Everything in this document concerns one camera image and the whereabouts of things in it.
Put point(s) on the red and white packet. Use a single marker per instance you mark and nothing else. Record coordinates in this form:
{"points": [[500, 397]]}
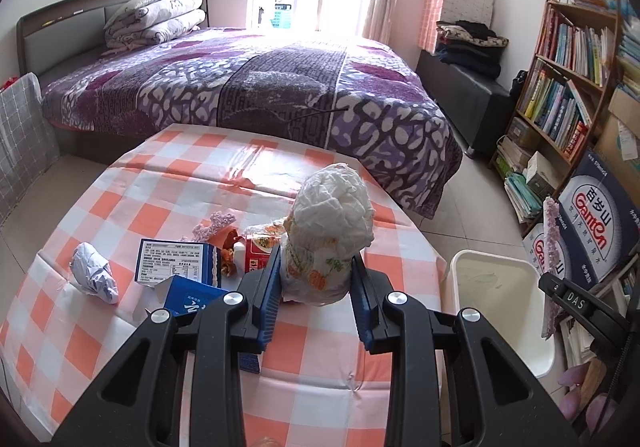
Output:
{"points": [[257, 252]]}

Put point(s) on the pink checked storage box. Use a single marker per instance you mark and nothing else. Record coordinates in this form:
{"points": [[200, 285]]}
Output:
{"points": [[455, 12]]}

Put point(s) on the green basket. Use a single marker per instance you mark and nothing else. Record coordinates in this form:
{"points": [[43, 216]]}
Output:
{"points": [[283, 14]]}

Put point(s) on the blue carton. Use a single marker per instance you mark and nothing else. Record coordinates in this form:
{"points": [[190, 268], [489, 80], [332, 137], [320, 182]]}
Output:
{"points": [[190, 297]]}

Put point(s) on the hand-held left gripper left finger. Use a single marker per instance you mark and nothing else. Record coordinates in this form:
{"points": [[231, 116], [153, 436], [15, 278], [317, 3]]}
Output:
{"points": [[270, 294]]}

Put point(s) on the orange checked tablecloth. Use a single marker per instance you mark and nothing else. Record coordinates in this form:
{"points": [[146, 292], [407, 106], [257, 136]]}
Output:
{"points": [[150, 167]]}

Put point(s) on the white paper ball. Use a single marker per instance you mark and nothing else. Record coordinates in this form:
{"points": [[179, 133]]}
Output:
{"points": [[92, 272]]}

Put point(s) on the stack of papers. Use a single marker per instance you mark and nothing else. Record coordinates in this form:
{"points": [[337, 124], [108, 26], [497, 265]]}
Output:
{"points": [[575, 342]]}

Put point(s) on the wooden bookshelf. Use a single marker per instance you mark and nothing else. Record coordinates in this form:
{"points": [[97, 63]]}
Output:
{"points": [[545, 59]]}

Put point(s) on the row of thin books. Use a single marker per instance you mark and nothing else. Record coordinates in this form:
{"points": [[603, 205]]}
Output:
{"points": [[580, 44]]}

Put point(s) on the row of thick colourful books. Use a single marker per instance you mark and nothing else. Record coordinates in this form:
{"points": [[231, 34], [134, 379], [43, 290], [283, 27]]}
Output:
{"points": [[552, 109]]}

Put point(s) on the floral plastic bag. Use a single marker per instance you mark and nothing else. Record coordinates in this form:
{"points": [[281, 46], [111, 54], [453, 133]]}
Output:
{"points": [[332, 212]]}

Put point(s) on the blue cardboard box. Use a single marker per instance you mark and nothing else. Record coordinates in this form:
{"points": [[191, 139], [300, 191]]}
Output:
{"points": [[600, 222], [537, 247]]}

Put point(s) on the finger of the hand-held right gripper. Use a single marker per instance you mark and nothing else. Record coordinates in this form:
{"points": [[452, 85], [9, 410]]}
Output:
{"points": [[575, 299]]}

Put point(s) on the pile of folded clothes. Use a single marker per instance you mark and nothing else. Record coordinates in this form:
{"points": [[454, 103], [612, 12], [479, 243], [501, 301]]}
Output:
{"points": [[470, 47]]}

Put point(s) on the stack of green booklets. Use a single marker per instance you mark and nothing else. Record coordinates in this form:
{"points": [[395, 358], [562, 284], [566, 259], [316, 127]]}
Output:
{"points": [[522, 197]]}

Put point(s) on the pink lace strip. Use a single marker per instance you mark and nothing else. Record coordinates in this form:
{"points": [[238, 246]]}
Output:
{"points": [[205, 229], [552, 237]]}

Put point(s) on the white carton with label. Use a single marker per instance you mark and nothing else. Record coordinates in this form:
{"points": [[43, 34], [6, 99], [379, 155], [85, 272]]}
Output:
{"points": [[170, 259]]}

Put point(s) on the orange snack wrapper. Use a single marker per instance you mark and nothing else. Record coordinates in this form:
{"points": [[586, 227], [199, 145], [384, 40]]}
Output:
{"points": [[229, 252]]}

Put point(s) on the black bench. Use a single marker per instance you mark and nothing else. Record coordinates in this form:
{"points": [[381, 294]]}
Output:
{"points": [[465, 97]]}

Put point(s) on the person's pink plush clothing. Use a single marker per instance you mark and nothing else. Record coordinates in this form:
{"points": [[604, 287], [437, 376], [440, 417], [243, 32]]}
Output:
{"points": [[582, 392]]}

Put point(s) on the black bag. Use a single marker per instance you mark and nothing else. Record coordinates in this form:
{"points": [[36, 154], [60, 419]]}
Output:
{"points": [[519, 84]]}

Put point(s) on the white plastic bin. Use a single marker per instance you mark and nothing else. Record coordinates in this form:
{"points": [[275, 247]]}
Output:
{"points": [[495, 307]]}

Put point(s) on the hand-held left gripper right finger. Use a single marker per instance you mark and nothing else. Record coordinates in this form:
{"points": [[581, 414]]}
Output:
{"points": [[362, 307]]}

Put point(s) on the purple patterned blanket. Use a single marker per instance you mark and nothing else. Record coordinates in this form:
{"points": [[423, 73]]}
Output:
{"points": [[300, 92]]}

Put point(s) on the brown cardboard box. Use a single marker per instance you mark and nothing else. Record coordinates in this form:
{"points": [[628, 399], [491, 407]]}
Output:
{"points": [[620, 132]]}

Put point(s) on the folded floral quilt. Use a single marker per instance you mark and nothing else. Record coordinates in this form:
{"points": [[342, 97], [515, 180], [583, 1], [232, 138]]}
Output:
{"points": [[155, 17]]}

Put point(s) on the white tissue box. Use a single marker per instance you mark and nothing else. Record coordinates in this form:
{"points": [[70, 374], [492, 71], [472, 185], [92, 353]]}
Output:
{"points": [[542, 174]]}

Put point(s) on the grey checked cloth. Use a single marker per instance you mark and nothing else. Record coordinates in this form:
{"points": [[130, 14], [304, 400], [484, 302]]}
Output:
{"points": [[25, 147]]}

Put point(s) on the small dark object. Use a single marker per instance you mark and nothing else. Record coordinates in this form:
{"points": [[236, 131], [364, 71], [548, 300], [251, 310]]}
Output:
{"points": [[260, 18]]}

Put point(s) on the dark bed headboard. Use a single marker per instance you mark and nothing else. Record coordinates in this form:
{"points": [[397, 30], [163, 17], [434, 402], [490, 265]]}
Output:
{"points": [[60, 27]]}

